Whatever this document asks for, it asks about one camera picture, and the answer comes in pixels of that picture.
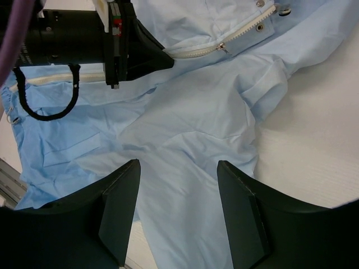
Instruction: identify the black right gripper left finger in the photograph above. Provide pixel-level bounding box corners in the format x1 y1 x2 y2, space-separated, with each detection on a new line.
1 159 141 268

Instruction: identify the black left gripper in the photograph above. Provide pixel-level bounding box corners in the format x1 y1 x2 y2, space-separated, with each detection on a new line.
103 1 174 89

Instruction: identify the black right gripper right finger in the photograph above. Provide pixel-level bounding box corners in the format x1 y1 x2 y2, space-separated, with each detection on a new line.
217 161 358 268

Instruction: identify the light blue zip jacket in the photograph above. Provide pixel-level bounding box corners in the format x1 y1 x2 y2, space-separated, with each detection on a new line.
1 1 358 268

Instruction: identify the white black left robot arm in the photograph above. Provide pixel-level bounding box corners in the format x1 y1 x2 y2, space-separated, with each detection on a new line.
13 1 174 121

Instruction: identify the aluminium rail front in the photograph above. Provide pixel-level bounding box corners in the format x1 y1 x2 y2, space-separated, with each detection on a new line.
1 159 27 209

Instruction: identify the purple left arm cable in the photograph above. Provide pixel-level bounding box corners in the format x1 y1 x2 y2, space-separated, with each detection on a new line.
0 0 39 87

